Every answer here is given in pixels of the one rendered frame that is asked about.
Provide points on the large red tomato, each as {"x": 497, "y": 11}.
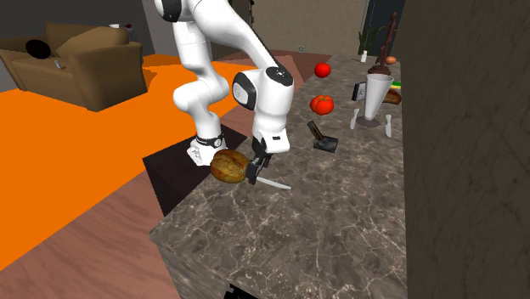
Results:
{"x": 322, "y": 105}

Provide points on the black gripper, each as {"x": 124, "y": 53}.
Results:
{"x": 259, "y": 147}

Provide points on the black meat mallet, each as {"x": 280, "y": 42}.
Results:
{"x": 325, "y": 144}

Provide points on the dark door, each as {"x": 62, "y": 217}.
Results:
{"x": 383, "y": 20}

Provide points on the green and yellow flat object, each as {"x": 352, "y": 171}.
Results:
{"x": 397, "y": 85}

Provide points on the brown egg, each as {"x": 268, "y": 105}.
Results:
{"x": 391, "y": 60}

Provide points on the black round cushion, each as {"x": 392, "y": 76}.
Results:
{"x": 38, "y": 49}

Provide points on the brown bread roll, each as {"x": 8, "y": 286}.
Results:
{"x": 227, "y": 166}

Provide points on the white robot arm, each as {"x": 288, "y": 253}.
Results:
{"x": 215, "y": 25}

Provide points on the grey remote control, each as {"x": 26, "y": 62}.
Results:
{"x": 58, "y": 64}

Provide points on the brown sofa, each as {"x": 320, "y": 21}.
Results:
{"x": 103, "y": 70}

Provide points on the tall white cup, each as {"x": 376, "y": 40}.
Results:
{"x": 377, "y": 95}

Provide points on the brown bread loaf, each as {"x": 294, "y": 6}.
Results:
{"x": 394, "y": 97}

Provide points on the small red tomato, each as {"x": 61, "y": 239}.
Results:
{"x": 322, "y": 70}

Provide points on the brown figure statue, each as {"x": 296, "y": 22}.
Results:
{"x": 383, "y": 54}

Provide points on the small white knife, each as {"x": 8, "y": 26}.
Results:
{"x": 388, "y": 126}
{"x": 354, "y": 119}

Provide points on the dark robot stand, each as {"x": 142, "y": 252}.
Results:
{"x": 174, "y": 178}

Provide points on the green potted plant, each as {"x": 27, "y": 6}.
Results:
{"x": 367, "y": 39}

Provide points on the silver knife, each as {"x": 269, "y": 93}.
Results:
{"x": 275, "y": 184}

